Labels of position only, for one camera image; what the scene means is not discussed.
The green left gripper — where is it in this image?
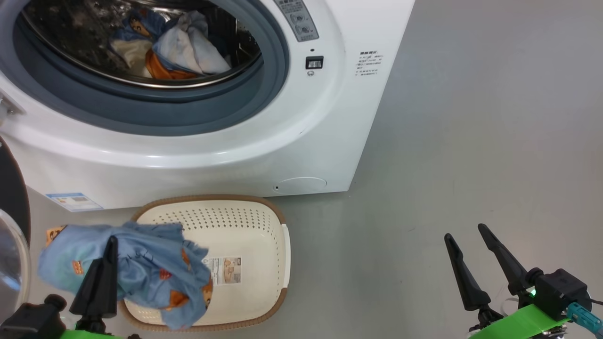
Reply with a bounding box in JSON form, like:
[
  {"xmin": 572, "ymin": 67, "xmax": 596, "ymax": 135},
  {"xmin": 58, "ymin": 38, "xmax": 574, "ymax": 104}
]
[{"xmin": 59, "ymin": 235, "xmax": 125, "ymax": 339}]

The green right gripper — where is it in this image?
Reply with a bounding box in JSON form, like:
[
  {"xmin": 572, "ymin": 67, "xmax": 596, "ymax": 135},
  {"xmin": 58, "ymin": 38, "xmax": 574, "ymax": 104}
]
[{"xmin": 444, "ymin": 223, "xmax": 570, "ymax": 339}]

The blue cartoon print garment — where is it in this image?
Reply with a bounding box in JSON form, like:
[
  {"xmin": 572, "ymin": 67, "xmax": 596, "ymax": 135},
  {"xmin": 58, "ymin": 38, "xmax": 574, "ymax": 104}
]
[
  {"xmin": 38, "ymin": 221, "xmax": 213, "ymax": 330},
  {"xmin": 111, "ymin": 8, "xmax": 198, "ymax": 81}
]

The black rimmed glass door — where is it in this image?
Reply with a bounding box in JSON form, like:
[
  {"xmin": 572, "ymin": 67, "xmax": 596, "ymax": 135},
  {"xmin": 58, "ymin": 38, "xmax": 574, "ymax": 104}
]
[{"xmin": 0, "ymin": 137, "xmax": 33, "ymax": 325}]

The paper label inside basket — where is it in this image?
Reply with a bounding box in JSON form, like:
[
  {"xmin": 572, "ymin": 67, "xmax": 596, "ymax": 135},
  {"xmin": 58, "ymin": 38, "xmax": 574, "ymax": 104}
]
[{"xmin": 206, "ymin": 256, "xmax": 242, "ymax": 286}]

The cream basket brown rim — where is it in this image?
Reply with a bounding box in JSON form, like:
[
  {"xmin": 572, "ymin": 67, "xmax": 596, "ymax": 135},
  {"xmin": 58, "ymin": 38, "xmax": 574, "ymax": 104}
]
[{"xmin": 118, "ymin": 194, "xmax": 291, "ymax": 332}]

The grey rubber door gasket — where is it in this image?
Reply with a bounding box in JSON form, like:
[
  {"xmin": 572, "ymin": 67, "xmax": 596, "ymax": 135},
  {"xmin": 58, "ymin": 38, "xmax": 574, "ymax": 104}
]
[{"xmin": 0, "ymin": 0, "xmax": 290, "ymax": 137}]

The white washing machine body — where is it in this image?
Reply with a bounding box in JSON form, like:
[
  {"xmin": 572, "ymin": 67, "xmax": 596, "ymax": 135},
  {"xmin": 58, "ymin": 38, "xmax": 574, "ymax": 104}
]
[{"xmin": 0, "ymin": 0, "xmax": 416, "ymax": 211}]

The metal door hinge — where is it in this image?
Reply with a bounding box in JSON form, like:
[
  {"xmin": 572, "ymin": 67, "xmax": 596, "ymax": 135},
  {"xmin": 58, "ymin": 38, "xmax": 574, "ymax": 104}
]
[{"xmin": 0, "ymin": 92, "xmax": 24, "ymax": 125}]

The blue energy label sticker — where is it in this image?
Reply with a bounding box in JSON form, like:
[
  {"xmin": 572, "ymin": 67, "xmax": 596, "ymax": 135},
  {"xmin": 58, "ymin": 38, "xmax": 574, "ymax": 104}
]
[{"xmin": 46, "ymin": 192, "xmax": 104, "ymax": 212}]

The round filter cover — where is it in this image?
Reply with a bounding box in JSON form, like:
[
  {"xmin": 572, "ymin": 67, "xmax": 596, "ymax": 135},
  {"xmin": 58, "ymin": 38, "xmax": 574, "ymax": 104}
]
[{"xmin": 273, "ymin": 177, "xmax": 328, "ymax": 194}]

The stainless steel drum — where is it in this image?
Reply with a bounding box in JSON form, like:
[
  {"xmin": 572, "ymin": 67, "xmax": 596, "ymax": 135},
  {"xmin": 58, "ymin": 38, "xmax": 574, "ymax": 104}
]
[{"xmin": 21, "ymin": 0, "xmax": 262, "ymax": 89}]

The grey warning sticker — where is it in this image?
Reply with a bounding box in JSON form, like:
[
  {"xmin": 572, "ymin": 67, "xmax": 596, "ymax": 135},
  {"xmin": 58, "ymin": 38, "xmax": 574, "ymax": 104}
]
[{"xmin": 274, "ymin": 0, "xmax": 319, "ymax": 43}]

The teal right camera connector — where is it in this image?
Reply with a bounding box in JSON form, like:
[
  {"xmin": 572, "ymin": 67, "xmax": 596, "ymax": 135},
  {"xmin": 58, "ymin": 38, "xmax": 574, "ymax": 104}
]
[{"xmin": 565, "ymin": 301, "xmax": 603, "ymax": 335}]

